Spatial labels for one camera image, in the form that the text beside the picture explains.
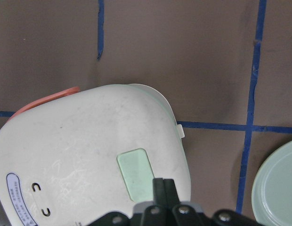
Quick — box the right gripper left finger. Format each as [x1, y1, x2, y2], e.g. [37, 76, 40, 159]
[140, 178, 167, 226]

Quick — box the right green plate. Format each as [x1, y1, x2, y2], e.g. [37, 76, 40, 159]
[251, 141, 292, 226]

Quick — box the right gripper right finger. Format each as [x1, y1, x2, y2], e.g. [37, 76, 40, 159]
[163, 179, 206, 226]

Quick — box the white rice cooker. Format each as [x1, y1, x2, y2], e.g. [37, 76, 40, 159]
[0, 84, 191, 226]

